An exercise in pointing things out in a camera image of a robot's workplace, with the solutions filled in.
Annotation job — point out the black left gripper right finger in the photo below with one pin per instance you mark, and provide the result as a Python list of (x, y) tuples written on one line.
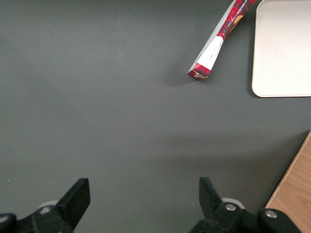
[(213, 208)]

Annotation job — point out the wooden two-drawer cabinet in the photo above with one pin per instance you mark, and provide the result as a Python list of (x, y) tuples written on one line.
[(295, 194)]

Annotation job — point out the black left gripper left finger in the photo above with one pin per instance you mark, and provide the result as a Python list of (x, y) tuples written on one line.
[(70, 206)]

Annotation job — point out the red cookie box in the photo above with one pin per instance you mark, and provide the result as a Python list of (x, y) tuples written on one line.
[(212, 49)]

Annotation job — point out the beige plastic tray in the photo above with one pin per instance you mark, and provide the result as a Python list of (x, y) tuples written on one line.
[(281, 48)]

